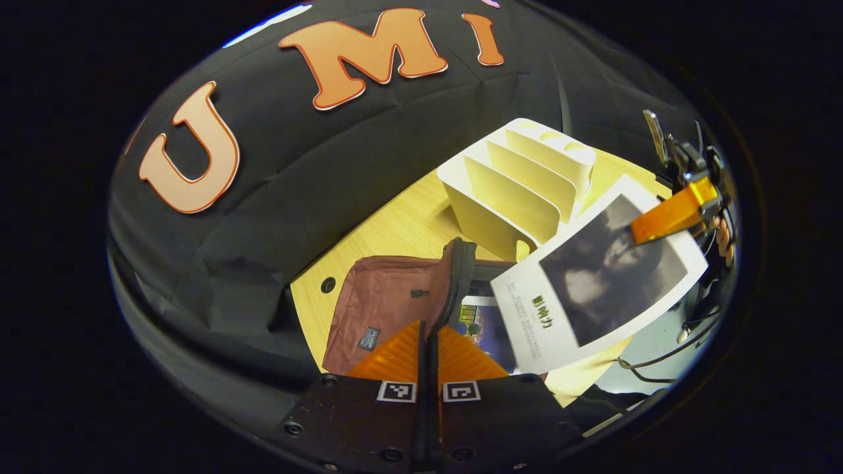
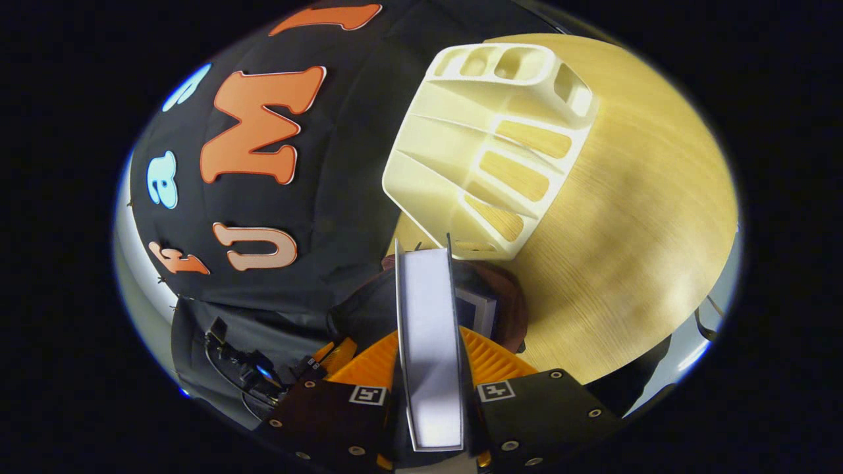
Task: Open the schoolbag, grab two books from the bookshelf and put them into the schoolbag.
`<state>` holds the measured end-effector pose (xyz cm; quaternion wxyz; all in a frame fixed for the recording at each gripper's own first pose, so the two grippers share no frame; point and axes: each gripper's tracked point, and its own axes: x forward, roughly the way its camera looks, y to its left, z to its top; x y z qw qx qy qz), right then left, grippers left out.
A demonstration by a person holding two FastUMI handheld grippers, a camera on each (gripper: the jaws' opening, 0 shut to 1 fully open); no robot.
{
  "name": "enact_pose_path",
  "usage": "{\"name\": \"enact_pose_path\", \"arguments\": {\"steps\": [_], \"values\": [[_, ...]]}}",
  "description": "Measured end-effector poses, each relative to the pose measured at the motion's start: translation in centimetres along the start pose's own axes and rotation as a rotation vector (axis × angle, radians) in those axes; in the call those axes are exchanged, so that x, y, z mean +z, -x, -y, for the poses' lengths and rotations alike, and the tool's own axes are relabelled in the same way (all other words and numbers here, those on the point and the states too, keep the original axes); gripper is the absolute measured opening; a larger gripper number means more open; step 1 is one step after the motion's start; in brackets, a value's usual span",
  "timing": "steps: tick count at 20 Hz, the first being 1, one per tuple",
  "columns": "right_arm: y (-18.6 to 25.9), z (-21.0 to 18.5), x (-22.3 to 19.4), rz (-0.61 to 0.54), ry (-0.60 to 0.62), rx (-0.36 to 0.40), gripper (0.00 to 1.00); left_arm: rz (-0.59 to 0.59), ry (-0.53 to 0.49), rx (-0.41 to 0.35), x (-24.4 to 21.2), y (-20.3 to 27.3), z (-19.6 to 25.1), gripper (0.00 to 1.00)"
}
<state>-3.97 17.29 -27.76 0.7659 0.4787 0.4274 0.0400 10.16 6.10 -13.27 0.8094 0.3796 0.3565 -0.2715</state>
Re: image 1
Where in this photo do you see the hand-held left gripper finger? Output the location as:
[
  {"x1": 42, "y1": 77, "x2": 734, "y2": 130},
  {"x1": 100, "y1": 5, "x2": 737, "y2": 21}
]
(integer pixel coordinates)
[
  {"x1": 429, "y1": 326, "x2": 584, "y2": 474},
  {"x1": 273, "y1": 321, "x2": 429, "y2": 474}
]

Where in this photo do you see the white bookshelf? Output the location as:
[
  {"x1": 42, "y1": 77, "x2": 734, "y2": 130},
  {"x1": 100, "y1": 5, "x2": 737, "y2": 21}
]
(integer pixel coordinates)
[{"x1": 436, "y1": 117, "x2": 598, "y2": 263}]

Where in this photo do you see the maroon schoolbag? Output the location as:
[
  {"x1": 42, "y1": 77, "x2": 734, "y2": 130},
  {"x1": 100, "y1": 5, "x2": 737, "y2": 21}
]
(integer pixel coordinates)
[{"x1": 321, "y1": 237, "x2": 551, "y2": 382}]

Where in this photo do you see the black cable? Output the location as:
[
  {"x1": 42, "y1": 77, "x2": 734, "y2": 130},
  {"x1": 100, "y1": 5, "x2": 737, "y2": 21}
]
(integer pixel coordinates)
[{"x1": 618, "y1": 308, "x2": 725, "y2": 385}]

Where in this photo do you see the dark cloth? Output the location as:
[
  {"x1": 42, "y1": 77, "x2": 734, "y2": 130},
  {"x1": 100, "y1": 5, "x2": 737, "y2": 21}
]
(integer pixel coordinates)
[{"x1": 563, "y1": 384, "x2": 653, "y2": 432}]

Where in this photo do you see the blue spine book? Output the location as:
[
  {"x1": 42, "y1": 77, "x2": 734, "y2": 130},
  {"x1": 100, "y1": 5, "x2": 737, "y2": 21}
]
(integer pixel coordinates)
[{"x1": 451, "y1": 295, "x2": 519, "y2": 375}]

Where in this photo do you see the white spine book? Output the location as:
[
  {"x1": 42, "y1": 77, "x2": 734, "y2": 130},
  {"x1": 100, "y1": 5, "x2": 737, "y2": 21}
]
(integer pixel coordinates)
[{"x1": 491, "y1": 174, "x2": 710, "y2": 376}]

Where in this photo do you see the thin dark pole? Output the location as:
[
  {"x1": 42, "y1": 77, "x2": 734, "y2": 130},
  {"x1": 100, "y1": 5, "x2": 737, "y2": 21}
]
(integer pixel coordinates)
[{"x1": 550, "y1": 53, "x2": 574, "y2": 136}]

